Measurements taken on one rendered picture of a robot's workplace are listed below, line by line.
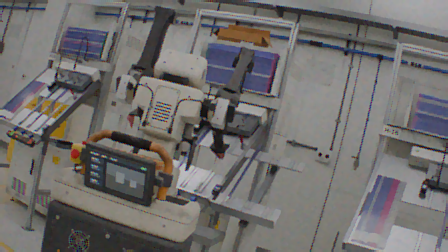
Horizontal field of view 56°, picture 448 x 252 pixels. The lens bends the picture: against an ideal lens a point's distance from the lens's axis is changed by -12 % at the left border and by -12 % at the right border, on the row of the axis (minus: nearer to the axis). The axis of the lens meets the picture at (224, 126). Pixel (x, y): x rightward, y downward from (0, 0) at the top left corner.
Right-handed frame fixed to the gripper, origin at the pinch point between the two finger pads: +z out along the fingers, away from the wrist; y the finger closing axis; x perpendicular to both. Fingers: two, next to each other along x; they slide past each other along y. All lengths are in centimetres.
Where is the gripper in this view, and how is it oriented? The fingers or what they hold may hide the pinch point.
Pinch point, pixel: (221, 157)
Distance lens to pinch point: 273.2
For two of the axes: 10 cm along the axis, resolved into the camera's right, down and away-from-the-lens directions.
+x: -5.0, 5.9, -6.4
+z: 1.2, 7.7, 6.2
